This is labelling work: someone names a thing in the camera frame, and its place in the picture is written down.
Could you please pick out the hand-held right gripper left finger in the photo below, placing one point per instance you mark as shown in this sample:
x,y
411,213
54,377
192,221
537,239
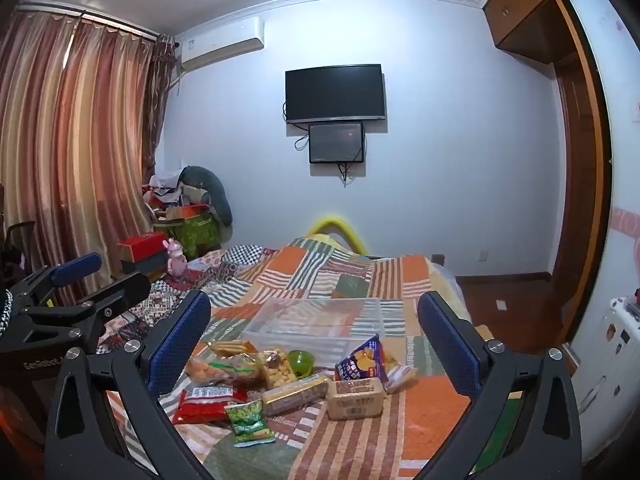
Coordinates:
x,y
180,345

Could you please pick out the pile of clothes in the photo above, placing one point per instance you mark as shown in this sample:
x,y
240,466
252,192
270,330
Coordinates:
x,y
165,190

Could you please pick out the black wall television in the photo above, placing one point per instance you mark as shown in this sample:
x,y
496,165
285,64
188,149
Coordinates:
x,y
334,92

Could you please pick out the red shoe box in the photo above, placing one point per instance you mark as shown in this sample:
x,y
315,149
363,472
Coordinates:
x,y
142,246

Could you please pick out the green jelly cup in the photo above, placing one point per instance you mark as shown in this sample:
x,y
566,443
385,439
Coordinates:
x,y
301,360

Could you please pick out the clear round cookie bag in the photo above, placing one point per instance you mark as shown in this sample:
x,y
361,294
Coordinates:
x,y
277,372

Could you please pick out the white air conditioner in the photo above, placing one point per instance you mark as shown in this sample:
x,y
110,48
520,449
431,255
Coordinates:
x,y
220,45

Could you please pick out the black office chair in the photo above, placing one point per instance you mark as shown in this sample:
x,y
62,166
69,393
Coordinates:
x,y
17,240

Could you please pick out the green cardboard box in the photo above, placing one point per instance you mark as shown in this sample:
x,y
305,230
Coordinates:
x,y
192,235

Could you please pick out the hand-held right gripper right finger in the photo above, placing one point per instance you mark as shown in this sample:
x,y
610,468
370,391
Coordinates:
x,y
450,345

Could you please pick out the pink wall sticker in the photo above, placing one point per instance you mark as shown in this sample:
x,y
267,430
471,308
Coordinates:
x,y
625,222

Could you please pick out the orange puff snack bag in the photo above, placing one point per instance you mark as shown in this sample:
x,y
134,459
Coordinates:
x,y
205,370

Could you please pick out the pink plush toy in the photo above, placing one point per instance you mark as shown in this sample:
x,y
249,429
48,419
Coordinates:
x,y
176,259

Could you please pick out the long biscuit packet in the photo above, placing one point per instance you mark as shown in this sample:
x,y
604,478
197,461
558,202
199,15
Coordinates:
x,y
295,394

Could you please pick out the red snack packet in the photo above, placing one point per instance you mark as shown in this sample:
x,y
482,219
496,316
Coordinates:
x,y
205,407

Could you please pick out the tan cracker pack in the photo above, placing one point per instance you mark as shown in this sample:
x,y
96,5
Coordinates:
x,y
355,400

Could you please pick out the small black monitor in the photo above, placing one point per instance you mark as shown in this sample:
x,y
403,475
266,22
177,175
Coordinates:
x,y
336,142

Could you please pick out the white wrapped snack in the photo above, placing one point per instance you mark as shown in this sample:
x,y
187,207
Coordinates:
x,y
400,377

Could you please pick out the white appliance with stickers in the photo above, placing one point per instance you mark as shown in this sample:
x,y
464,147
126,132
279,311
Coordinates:
x,y
605,375

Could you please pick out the striped patchwork blanket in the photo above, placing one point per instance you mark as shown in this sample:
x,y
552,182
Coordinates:
x,y
325,275

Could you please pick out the yellow foam tube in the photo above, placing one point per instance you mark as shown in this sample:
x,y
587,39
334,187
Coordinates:
x,y
335,222

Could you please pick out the brown patterned curtain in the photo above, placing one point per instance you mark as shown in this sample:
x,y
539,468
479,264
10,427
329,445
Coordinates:
x,y
161,110

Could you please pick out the yellow cracker packet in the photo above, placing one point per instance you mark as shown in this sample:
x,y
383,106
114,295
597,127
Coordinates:
x,y
232,347

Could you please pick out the striped orange curtain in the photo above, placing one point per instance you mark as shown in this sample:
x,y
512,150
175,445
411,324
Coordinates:
x,y
75,135

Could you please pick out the white wall socket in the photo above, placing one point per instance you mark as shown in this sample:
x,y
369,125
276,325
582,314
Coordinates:
x,y
482,255

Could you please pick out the blue snack bag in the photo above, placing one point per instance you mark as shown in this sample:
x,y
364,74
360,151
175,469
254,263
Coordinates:
x,y
360,360

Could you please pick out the grey pillow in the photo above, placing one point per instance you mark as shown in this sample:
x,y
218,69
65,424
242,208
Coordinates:
x,y
215,185

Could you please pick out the dark shoe box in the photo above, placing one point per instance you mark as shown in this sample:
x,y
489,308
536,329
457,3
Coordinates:
x,y
147,266

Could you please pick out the checkered patchwork quilt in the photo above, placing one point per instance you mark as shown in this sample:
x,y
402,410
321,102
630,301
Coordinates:
x,y
240,260

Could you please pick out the clear plastic container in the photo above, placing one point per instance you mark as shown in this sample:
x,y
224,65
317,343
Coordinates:
x,y
310,325

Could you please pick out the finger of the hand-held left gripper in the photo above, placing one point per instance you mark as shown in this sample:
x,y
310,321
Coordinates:
x,y
75,264
125,287

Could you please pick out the green pea packet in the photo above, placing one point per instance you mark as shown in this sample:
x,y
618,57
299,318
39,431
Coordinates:
x,y
247,422

